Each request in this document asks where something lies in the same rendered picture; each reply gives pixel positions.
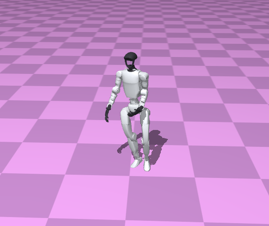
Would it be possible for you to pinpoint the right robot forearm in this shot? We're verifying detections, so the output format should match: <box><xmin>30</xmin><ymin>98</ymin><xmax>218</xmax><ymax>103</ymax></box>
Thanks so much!
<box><xmin>107</xmin><ymin>92</ymin><xmax>117</xmax><ymax>108</ymax></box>

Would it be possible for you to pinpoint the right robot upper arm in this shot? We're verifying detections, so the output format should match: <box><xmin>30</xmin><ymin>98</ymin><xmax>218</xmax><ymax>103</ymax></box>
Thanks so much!
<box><xmin>112</xmin><ymin>70</ymin><xmax>123</xmax><ymax>94</ymax></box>

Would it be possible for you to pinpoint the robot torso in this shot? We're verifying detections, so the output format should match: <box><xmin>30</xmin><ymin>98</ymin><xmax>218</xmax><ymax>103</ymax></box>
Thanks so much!
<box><xmin>121</xmin><ymin>68</ymin><xmax>142</xmax><ymax>114</ymax></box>

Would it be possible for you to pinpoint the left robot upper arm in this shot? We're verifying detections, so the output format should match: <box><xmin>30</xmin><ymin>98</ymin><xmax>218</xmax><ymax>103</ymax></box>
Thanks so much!
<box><xmin>139</xmin><ymin>72</ymin><xmax>149</xmax><ymax>96</ymax></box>

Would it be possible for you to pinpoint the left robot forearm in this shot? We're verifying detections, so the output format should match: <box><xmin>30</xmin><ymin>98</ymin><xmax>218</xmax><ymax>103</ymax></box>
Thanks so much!
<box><xmin>139</xmin><ymin>90</ymin><xmax>148</xmax><ymax>111</ymax></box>

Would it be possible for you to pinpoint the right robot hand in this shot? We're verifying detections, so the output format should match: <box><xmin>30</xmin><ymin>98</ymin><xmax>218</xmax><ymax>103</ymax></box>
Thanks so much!
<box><xmin>105</xmin><ymin>105</ymin><xmax>111</xmax><ymax>122</ymax></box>

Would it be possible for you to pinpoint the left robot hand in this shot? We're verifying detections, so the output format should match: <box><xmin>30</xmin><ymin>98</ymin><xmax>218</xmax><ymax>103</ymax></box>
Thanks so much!
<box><xmin>128</xmin><ymin>106</ymin><xmax>143</xmax><ymax>117</ymax></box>

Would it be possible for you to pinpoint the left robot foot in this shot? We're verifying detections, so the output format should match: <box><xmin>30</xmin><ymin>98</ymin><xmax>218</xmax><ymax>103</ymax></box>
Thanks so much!
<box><xmin>143</xmin><ymin>157</ymin><xmax>150</xmax><ymax>171</ymax></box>

